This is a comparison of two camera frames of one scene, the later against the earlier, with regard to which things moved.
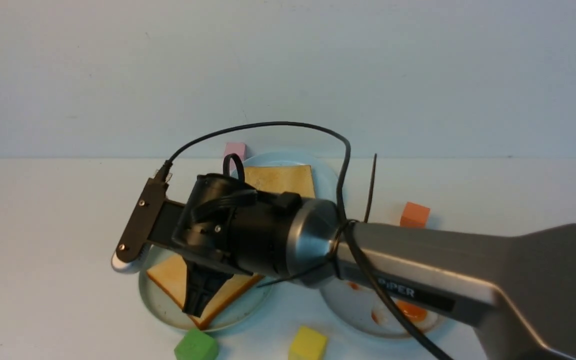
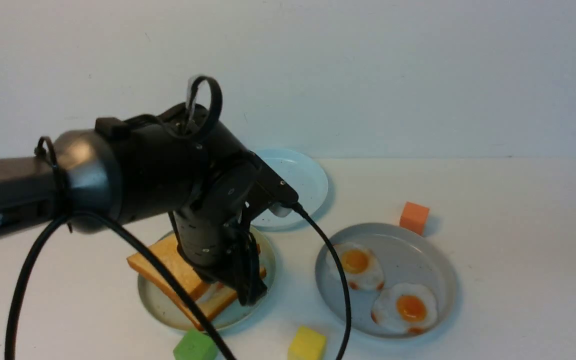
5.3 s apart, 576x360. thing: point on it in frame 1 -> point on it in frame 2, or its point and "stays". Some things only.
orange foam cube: x=414 y=215 stays
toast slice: x=278 y=179 -> x=168 y=251
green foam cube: x=196 y=344 stays
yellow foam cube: x=308 y=344 stays
